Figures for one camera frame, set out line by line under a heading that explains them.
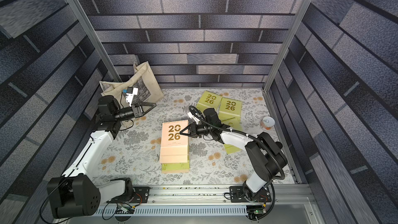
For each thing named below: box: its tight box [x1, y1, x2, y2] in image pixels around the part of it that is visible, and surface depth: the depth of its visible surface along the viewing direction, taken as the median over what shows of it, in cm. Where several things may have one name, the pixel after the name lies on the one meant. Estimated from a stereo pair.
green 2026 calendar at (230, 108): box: [218, 96, 243, 122], surface depth 109 cm
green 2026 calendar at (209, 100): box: [195, 90, 223, 115], surface depth 113 cm
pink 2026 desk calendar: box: [161, 169, 190, 174], surface depth 83 cm
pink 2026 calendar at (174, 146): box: [159, 119, 189, 164], surface depth 79 cm
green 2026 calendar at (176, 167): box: [161, 156, 191, 174], surface depth 83 cm
